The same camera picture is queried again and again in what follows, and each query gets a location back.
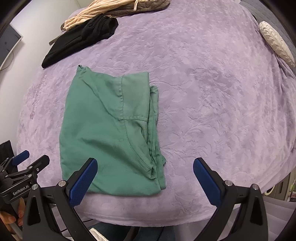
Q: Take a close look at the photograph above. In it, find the beige knitted garment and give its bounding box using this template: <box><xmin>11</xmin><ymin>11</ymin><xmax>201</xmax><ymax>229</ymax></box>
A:
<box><xmin>61</xmin><ymin>0</ymin><xmax>139</xmax><ymax>31</ymax></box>

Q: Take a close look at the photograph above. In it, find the purple embossed bedspread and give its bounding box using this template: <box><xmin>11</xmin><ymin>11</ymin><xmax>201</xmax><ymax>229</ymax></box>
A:
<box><xmin>16</xmin><ymin>1</ymin><xmax>295</xmax><ymax>226</ymax></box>

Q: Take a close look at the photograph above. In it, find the wall-mounted dark monitor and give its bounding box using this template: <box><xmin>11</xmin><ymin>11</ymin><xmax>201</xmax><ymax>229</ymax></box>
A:
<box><xmin>0</xmin><ymin>25</ymin><xmax>23</xmax><ymax>69</ymax></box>

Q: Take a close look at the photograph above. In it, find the grey-brown knitted garment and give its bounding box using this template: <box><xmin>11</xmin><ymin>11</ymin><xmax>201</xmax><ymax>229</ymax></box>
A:
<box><xmin>105</xmin><ymin>0</ymin><xmax>171</xmax><ymax>18</ymax></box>

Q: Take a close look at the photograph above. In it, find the green button-up jacket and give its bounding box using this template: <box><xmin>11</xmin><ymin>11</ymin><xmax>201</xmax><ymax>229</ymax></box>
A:
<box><xmin>59</xmin><ymin>66</ymin><xmax>166</xmax><ymax>196</ymax></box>

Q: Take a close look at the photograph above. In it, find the black garment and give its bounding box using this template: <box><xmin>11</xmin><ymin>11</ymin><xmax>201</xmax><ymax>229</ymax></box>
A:
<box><xmin>41</xmin><ymin>14</ymin><xmax>118</xmax><ymax>69</ymax></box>

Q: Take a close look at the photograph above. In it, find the person's left hand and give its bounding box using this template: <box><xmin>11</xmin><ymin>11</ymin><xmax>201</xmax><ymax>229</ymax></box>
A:
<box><xmin>1</xmin><ymin>197</ymin><xmax>26</xmax><ymax>234</ymax></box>

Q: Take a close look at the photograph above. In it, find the cream knitted cushion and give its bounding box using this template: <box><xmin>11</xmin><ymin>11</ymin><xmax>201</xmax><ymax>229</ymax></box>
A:
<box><xmin>259</xmin><ymin>21</ymin><xmax>295</xmax><ymax>69</ymax></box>

